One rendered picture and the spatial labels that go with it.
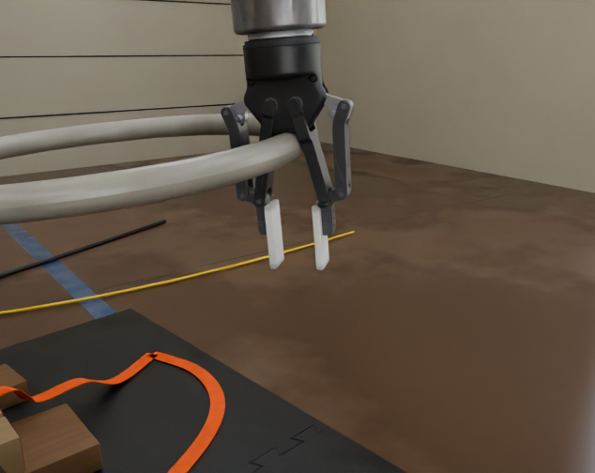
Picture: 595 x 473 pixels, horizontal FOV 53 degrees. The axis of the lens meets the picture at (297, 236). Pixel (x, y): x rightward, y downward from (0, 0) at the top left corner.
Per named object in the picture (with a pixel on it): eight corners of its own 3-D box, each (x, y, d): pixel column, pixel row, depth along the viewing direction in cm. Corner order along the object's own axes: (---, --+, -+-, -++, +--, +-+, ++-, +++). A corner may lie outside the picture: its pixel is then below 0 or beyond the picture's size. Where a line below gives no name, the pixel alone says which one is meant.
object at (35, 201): (-329, 255, 45) (-344, 218, 45) (-7, 150, 92) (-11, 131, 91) (315, 203, 44) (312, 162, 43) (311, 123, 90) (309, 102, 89)
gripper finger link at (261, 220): (264, 189, 62) (237, 189, 63) (268, 235, 64) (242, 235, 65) (268, 185, 64) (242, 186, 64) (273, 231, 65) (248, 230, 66)
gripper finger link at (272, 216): (270, 205, 62) (263, 205, 62) (276, 269, 64) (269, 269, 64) (279, 199, 65) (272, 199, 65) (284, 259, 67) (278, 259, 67)
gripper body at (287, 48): (331, 32, 60) (337, 125, 63) (252, 38, 62) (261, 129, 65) (313, 31, 53) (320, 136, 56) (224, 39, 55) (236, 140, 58)
